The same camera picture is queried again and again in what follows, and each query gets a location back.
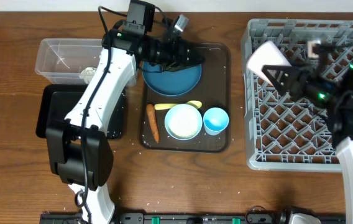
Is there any grey dishwasher rack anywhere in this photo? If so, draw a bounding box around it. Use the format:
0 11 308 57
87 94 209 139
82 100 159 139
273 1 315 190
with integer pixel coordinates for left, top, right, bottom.
241 19 353 172

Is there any dark brown serving tray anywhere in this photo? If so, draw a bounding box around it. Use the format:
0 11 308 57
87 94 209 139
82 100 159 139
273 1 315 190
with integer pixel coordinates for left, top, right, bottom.
139 43 231 153

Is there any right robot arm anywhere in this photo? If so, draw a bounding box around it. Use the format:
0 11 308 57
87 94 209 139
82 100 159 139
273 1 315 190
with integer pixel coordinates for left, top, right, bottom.
262 61 353 223

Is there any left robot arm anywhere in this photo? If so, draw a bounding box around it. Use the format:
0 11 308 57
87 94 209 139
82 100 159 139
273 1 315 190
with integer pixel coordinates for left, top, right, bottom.
45 1 204 223

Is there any orange carrot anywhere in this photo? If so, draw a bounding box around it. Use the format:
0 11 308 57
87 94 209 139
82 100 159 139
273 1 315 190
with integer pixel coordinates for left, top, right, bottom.
146 104 160 143

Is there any yellow plastic spoon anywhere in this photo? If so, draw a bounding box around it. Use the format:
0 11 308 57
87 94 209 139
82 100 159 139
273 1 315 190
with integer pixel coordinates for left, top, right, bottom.
154 100 203 110

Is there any pink plastic cup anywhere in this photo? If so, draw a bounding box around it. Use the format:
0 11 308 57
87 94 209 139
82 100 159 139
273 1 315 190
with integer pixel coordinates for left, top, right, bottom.
246 40 291 84

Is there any light blue bowl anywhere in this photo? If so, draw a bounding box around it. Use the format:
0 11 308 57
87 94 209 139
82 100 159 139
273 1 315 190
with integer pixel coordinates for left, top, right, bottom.
164 103 203 141

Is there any light blue plastic cup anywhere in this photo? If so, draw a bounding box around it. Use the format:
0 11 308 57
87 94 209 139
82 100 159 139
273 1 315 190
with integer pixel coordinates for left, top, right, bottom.
203 108 229 136

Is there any white tissue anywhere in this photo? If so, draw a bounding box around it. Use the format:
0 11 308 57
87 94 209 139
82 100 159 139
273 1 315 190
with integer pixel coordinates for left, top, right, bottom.
79 67 96 84

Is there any white rice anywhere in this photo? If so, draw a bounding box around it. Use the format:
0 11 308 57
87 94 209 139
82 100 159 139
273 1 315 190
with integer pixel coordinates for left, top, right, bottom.
168 104 202 139

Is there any black rectangular tray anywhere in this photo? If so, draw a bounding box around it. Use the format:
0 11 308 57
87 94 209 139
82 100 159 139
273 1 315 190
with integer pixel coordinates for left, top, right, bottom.
35 84 126 139

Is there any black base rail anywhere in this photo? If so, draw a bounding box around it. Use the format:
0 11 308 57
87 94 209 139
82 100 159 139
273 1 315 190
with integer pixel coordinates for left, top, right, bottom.
39 212 345 224

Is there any clear plastic bin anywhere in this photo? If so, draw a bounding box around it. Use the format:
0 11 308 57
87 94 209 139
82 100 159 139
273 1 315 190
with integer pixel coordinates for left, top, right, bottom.
35 38 139 87

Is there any dark blue plate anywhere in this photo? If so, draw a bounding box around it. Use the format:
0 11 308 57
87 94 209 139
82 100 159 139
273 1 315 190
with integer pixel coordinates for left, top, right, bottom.
143 62 202 96

